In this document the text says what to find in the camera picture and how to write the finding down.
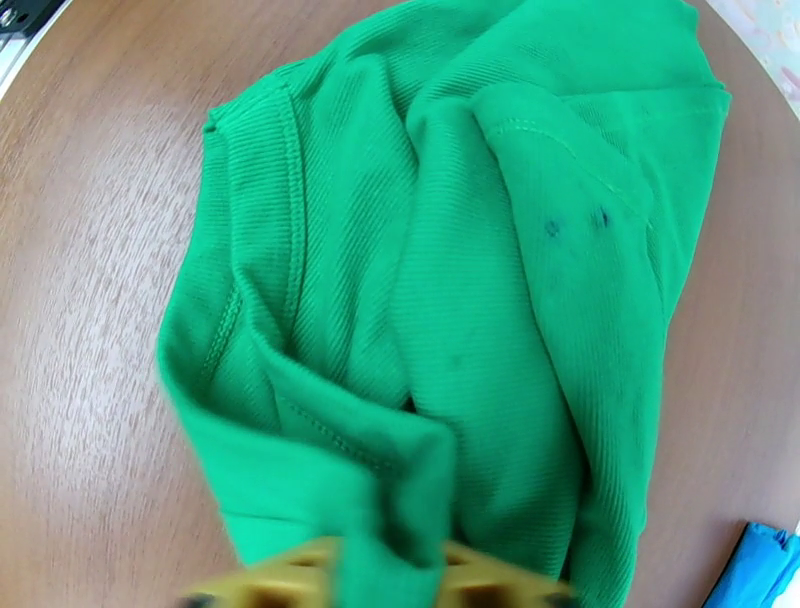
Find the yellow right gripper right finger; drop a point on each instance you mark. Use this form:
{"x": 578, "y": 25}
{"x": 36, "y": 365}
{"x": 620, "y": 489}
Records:
{"x": 494, "y": 581}

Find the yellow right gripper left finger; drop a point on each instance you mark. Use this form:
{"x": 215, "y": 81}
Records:
{"x": 287, "y": 578}

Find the blue shirt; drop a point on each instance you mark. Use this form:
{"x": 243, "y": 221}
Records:
{"x": 756, "y": 572}

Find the green shirt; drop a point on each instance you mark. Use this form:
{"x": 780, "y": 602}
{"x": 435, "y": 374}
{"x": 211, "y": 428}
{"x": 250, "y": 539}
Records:
{"x": 437, "y": 281}

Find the aluminium mounting rail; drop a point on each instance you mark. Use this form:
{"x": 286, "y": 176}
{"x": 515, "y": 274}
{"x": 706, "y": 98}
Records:
{"x": 22, "y": 31}

